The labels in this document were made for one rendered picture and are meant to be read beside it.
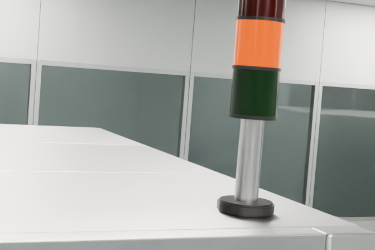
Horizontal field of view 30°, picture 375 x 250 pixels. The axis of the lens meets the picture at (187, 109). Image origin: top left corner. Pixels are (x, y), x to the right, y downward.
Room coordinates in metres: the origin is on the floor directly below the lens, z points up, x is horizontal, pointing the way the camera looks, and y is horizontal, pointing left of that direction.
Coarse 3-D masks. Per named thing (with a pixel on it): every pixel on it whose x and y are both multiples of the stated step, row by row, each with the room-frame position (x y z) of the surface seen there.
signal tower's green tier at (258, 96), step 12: (240, 72) 0.71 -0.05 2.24; (252, 72) 0.70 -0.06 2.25; (264, 72) 0.70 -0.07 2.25; (276, 72) 0.71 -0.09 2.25; (240, 84) 0.71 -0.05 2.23; (252, 84) 0.70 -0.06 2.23; (264, 84) 0.70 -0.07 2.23; (276, 84) 0.71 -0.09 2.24; (240, 96) 0.71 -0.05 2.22; (252, 96) 0.70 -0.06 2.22; (264, 96) 0.70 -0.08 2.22; (276, 96) 0.71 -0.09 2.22; (240, 108) 0.71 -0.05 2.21; (252, 108) 0.70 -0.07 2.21; (264, 108) 0.70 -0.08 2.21; (276, 108) 0.72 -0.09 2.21
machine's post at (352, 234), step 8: (328, 232) 0.66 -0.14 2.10; (336, 232) 0.66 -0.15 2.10; (344, 232) 0.66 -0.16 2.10; (352, 232) 0.67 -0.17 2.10; (360, 232) 0.67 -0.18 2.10; (368, 232) 0.67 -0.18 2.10; (328, 240) 0.65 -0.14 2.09; (336, 240) 0.65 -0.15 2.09; (344, 240) 0.66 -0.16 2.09; (352, 240) 0.66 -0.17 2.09; (360, 240) 0.66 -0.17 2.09; (368, 240) 0.67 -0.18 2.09; (328, 248) 0.65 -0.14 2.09; (336, 248) 0.65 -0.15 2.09; (344, 248) 0.66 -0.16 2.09; (352, 248) 0.66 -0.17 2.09; (360, 248) 0.66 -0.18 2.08; (368, 248) 0.67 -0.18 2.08
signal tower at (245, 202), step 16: (240, 16) 0.71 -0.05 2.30; (256, 16) 0.70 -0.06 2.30; (240, 128) 0.72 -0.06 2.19; (256, 128) 0.71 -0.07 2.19; (240, 144) 0.72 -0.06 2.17; (256, 144) 0.71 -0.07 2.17; (240, 160) 0.72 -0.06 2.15; (256, 160) 0.72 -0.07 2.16; (240, 176) 0.72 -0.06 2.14; (256, 176) 0.72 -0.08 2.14; (240, 192) 0.72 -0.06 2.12; (256, 192) 0.72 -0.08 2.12; (224, 208) 0.71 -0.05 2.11; (240, 208) 0.70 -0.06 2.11; (256, 208) 0.70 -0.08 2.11; (272, 208) 0.71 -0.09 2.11
